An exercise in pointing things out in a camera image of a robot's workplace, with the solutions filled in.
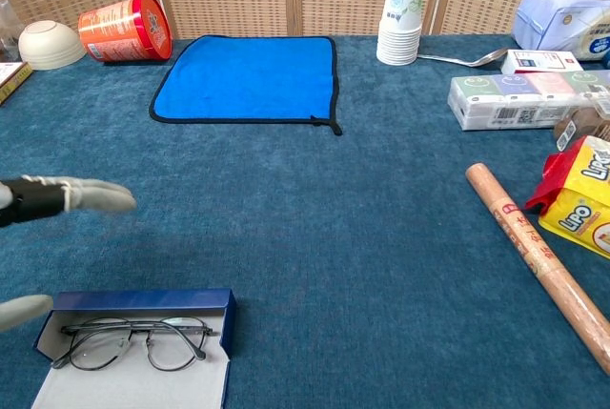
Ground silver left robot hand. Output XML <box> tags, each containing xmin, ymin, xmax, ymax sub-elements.
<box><xmin>0</xmin><ymin>174</ymin><xmax>138</xmax><ymax>334</ymax></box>

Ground blue cardboard glasses case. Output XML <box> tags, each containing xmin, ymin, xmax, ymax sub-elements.
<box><xmin>30</xmin><ymin>288</ymin><xmax>238</xmax><ymax>409</ymax></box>

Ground black wire eyeglasses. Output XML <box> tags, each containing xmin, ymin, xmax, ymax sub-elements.
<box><xmin>51</xmin><ymin>316</ymin><xmax>221</xmax><ymax>373</ymax></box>

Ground gold and brown box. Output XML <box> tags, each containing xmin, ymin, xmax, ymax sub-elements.
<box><xmin>0</xmin><ymin>61</ymin><xmax>34</xmax><ymax>106</ymax></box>

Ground cream bowl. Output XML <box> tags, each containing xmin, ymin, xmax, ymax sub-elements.
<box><xmin>17</xmin><ymin>20</ymin><xmax>88</xmax><ymax>72</ymax></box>

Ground orange canister with red lid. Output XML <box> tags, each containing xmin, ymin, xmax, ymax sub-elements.
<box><xmin>77</xmin><ymin>0</ymin><xmax>173</xmax><ymax>65</ymax></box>

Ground blue cloth with black trim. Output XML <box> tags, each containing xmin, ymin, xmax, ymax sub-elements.
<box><xmin>149</xmin><ymin>34</ymin><xmax>344</xmax><ymax>136</ymax></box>

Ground stack of white paper cups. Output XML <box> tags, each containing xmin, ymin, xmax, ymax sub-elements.
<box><xmin>376</xmin><ymin>0</ymin><xmax>425</xmax><ymax>66</ymax></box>

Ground pastel tissue multipack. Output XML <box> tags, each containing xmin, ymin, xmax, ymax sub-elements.
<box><xmin>447</xmin><ymin>70</ymin><xmax>610</xmax><ymax>133</ymax></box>

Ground metal spoon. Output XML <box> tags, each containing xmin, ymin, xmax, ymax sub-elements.
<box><xmin>417</xmin><ymin>47</ymin><xmax>510</xmax><ymax>68</ymax></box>

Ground small white and red box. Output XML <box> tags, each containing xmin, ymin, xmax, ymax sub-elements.
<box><xmin>499</xmin><ymin>49</ymin><xmax>584</xmax><ymax>75</ymax></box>

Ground yellow Lipo snack bag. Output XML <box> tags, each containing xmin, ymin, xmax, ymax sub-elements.
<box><xmin>524</xmin><ymin>134</ymin><xmax>610</xmax><ymax>260</ymax></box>

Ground brown clear-wrapped box pack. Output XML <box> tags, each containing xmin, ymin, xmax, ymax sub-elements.
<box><xmin>552</xmin><ymin>93</ymin><xmax>610</xmax><ymax>153</ymax></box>

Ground large white-blue tissue pack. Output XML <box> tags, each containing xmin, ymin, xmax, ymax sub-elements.
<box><xmin>511</xmin><ymin>0</ymin><xmax>610</xmax><ymax>63</ymax></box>

